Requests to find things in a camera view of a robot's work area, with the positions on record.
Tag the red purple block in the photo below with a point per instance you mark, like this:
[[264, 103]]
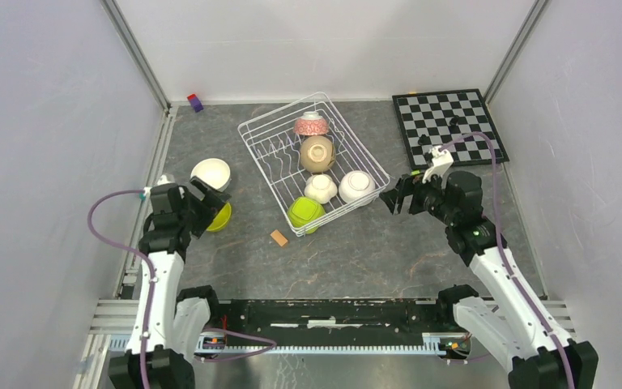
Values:
[[195, 103]]

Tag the pink patterned bowl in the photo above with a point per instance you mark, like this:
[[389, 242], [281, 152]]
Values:
[[311, 123]]

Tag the small wooden block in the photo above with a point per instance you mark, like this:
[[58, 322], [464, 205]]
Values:
[[279, 238]]

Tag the tan ceramic floral bowl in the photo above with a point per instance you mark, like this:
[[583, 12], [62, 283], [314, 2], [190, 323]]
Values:
[[317, 154]]

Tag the large white ribbed bowl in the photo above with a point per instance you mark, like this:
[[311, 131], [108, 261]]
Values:
[[214, 172]]

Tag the white round bowl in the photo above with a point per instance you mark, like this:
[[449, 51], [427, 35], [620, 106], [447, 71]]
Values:
[[356, 186]]

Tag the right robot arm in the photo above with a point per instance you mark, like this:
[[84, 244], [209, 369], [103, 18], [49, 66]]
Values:
[[525, 338]]

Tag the cream lobed small bowl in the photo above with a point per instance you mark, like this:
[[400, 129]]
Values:
[[320, 188]]

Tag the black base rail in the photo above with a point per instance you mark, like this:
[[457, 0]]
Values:
[[335, 322]]

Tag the yellow green round bowl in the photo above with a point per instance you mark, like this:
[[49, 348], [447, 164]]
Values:
[[221, 219]]

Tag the black white chessboard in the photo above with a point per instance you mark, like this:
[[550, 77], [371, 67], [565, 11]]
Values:
[[428, 113]]

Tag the green square plastic bowl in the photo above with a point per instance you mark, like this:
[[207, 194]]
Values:
[[303, 211]]

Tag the white wire dish rack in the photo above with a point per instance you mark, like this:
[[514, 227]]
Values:
[[275, 149]]

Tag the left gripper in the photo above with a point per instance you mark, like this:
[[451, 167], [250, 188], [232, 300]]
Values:
[[212, 203]]

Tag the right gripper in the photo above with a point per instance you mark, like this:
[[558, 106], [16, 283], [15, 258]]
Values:
[[406, 185]]

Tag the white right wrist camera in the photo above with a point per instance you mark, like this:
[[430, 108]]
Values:
[[440, 161]]

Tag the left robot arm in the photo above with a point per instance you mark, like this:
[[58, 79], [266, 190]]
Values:
[[169, 320]]

